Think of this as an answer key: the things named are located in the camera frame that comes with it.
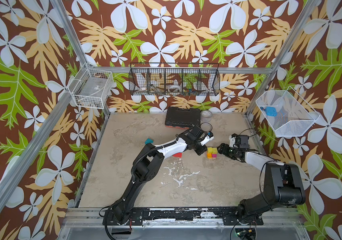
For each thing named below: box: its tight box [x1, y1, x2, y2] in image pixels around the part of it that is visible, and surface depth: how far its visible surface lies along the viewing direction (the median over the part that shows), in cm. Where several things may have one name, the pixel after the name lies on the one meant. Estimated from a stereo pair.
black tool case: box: [164, 106, 201, 130], surface depth 116 cm
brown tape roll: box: [200, 122, 213, 132], surface depth 113 cm
